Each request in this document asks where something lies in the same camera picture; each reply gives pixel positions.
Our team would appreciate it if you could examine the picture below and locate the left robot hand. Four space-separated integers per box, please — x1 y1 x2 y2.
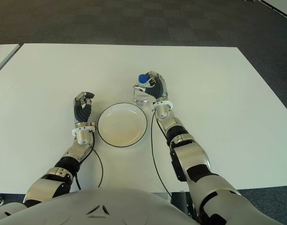
73 91 96 126

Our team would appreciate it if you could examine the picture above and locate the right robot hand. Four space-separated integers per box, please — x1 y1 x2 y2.
133 70 169 100

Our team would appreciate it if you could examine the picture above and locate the clear water bottle blue cap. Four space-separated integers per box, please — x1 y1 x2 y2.
133 74 151 105

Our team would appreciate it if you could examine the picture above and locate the white plate black rim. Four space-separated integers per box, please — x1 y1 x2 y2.
97 102 149 148

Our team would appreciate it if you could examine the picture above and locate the grey robot torso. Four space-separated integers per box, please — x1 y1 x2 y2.
0 187 198 225

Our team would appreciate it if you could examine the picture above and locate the white side table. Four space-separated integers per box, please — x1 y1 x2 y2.
0 44 20 77

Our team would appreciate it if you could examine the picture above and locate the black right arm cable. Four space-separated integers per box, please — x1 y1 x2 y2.
151 110 173 200

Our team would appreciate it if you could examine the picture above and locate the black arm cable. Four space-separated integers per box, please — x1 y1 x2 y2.
151 110 173 200
75 131 104 190

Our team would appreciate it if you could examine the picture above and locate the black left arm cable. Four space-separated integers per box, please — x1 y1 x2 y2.
75 131 104 190

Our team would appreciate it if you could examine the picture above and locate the black metal table frame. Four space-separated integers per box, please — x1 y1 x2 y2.
171 191 201 221

